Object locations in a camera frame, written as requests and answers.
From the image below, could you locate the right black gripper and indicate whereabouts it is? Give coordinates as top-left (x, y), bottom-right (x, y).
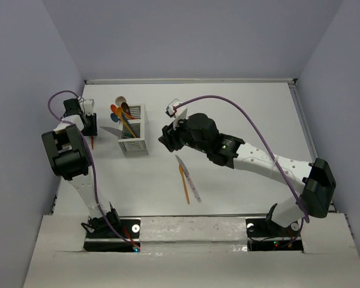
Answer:
top-left (157, 114), bottom-right (209, 154)

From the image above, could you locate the blue plastic spoon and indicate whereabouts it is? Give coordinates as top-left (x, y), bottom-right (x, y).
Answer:
top-left (110, 113), bottom-right (121, 123)

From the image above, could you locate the red-orange plastic spoon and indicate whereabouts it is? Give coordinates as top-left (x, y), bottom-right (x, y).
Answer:
top-left (110, 104), bottom-right (118, 113)

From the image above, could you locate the steel knife green handle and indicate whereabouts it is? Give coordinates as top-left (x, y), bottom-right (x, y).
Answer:
top-left (100, 126), bottom-right (123, 138)

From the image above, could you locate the orange plastic knife long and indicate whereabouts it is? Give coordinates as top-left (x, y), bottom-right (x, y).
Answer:
top-left (121, 119), bottom-right (137, 138)

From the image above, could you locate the steel knife pink handle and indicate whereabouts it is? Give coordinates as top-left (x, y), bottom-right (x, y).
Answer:
top-left (175, 155), bottom-right (202, 202)

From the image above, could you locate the beige wooden spoon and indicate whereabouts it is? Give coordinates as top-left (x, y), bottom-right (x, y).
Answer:
top-left (115, 96), bottom-right (127, 106)

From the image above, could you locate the dark brown wooden spoon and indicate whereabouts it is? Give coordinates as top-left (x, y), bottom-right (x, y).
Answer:
top-left (121, 102), bottom-right (135, 119)

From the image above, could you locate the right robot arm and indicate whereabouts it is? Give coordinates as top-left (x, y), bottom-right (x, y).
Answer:
top-left (158, 113), bottom-right (336, 235)

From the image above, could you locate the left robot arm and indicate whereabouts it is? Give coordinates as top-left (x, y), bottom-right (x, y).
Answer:
top-left (41, 98), bottom-right (121, 237)

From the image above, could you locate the orange plastic knife front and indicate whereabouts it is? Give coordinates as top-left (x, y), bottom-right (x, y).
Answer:
top-left (178, 164), bottom-right (190, 205)

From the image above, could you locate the white two-compartment utensil caddy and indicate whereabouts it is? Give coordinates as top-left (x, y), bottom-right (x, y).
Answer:
top-left (118, 104), bottom-right (149, 155)

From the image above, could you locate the white foam front board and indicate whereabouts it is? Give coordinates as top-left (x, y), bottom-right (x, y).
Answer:
top-left (25, 214), bottom-right (360, 287)

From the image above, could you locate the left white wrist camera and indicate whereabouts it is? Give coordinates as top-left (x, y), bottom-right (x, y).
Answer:
top-left (80, 99), bottom-right (95, 116)

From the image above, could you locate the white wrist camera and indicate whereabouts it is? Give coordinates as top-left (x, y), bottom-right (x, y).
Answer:
top-left (80, 99), bottom-right (95, 116)
top-left (166, 98), bottom-right (187, 130)

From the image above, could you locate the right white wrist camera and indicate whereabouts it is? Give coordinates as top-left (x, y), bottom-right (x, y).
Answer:
top-left (166, 98), bottom-right (187, 130)

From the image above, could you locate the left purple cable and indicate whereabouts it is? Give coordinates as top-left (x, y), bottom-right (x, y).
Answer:
top-left (47, 89), bottom-right (140, 252)

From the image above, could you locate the purple cable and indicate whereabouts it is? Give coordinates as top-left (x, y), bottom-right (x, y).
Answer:
top-left (47, 89), bottom-right (140, 252)
top-left (172, 95), bottom-right (310, 249)

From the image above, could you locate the aluminium rail back edge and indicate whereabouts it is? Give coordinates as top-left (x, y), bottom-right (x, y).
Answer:
top-left (84, 78), bottom-right (295, 85)

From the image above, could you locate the aluminium rail edge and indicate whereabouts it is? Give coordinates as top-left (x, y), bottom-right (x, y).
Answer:
top-left (84, 78), bottom-right (295, 85)
top-left (288, 79), bottom-right (338, 218)

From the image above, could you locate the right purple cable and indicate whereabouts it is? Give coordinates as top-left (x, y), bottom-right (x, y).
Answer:
top-left (172, 95), bottom-right (310, 249)

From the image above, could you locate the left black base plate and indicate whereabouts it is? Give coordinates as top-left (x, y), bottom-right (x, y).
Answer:
top-left (83, 217), bottom-right (142, 253)

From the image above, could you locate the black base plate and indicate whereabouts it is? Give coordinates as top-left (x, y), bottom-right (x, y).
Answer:
top-left (83, 217), bottom-right (142, 253)
top-left (246, 218), bottom-right (304, 252)

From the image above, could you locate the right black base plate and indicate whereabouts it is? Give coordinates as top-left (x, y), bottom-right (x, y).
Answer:
top-left (246, 218), bottom-right (304, 252)

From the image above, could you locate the aluminium rail right edge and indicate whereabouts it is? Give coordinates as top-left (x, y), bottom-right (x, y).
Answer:
top-left (288, 79), bottom-right (338, 218)

